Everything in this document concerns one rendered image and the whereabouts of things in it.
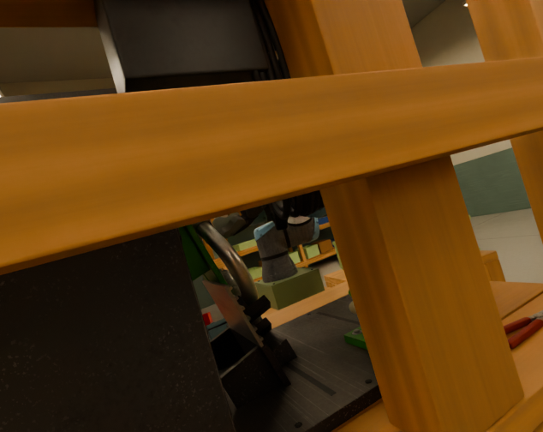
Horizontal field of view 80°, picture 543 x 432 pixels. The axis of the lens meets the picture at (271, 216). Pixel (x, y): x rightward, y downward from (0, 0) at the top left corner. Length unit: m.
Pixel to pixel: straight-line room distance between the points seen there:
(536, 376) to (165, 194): 0.51
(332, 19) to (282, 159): 0.21
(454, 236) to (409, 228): 0.07
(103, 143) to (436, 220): 0.34
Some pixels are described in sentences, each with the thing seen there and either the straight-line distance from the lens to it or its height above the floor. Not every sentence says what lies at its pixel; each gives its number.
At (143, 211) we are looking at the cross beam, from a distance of 0.21.
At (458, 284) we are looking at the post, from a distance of 0.43.
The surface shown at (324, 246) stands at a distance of 6.92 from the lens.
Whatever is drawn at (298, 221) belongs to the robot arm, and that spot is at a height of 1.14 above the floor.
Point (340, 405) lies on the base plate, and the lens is 0.52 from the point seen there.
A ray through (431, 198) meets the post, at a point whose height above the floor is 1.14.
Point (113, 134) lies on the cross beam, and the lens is 0.23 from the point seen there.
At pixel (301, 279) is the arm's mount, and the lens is 1.27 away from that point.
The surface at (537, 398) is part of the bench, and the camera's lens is 0.55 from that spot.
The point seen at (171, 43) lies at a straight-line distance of 0.41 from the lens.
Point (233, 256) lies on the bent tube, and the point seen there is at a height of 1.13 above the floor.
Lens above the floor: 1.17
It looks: 1 degrees up
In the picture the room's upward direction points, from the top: 17 degrees counter-clockwise
